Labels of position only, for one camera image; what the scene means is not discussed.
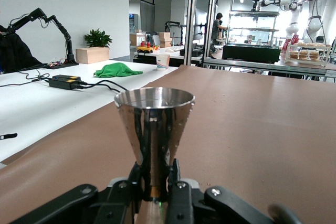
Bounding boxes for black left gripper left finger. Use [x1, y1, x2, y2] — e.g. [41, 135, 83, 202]
[10, 161, 145, 224]

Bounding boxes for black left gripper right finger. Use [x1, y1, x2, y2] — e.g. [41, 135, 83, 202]
[166, 157, 302, 224]

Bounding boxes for stainless steel jigger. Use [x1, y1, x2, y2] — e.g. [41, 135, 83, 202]
[113, 87, 196, 224]

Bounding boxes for white paper cup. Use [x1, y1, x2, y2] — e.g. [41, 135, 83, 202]
[156, 54, 171, 72]

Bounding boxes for brown table cover sheet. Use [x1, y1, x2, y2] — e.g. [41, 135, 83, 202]
[0, 64, 336, 224]

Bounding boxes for black power adapter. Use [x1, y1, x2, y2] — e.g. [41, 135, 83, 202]
[48, 77, 85, 91]
[52, 74, 82, 82]

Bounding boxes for green cloth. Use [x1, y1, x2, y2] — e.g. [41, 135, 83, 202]
[93, 62, 144, 79]

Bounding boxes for wooden planter box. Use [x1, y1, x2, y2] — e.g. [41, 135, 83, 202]
[75, 46, 110, 65]

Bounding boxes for green potted plant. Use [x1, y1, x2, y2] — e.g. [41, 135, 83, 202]
[83, 28, 113, 48]

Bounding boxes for person in striped shirt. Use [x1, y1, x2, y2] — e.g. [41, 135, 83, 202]
[211, 12, 228, 47]

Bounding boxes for dark monitor screen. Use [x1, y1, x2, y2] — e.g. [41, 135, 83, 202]
[194, 8, 208, 41]

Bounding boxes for blue lit fridge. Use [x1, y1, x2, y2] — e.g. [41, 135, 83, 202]
[129, 13, 139, 34]

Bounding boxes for person in black jacket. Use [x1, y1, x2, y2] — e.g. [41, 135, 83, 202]
[0, 24, 48, 74]

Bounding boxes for glass display shelf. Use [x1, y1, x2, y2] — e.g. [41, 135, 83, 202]
[227, 10, 281, 49]

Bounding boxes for white rack with buns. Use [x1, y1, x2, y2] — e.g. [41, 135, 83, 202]
[284, 41, 332, 67]

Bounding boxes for black adapter output cable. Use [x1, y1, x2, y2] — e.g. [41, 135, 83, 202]
[76, 79, 129, 95]

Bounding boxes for black white striped strap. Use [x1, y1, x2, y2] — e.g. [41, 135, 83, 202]
[0, 133, 18, 142]

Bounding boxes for black adapter input cable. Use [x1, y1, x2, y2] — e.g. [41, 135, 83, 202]
[0, 68, 50, 88]

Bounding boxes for grey aluminium frame table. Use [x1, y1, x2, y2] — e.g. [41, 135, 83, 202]
[202, 56, 336, 82]

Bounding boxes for aluminium frame post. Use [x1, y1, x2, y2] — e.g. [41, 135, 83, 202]
[202, 0, 220, 59]
[183, 0, 202, 67]

